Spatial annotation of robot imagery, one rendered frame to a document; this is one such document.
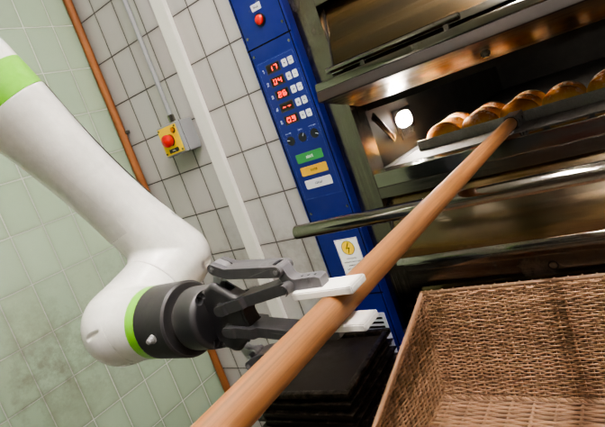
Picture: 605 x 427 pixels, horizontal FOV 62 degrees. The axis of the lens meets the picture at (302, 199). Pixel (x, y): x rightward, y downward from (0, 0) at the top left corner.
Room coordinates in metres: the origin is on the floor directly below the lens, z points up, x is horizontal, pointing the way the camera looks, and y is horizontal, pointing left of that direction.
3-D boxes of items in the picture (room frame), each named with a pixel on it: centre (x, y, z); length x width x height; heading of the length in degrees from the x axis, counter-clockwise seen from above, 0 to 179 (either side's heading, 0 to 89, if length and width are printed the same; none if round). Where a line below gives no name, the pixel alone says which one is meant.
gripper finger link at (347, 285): (0.47, 0.01, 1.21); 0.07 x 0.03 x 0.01; 54
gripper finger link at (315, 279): (0.49, 0.03, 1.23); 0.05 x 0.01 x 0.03; 54
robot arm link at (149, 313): (0.61, 0.19, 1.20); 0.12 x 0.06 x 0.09; 144
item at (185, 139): (1.65, 0.30, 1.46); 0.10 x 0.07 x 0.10; 53
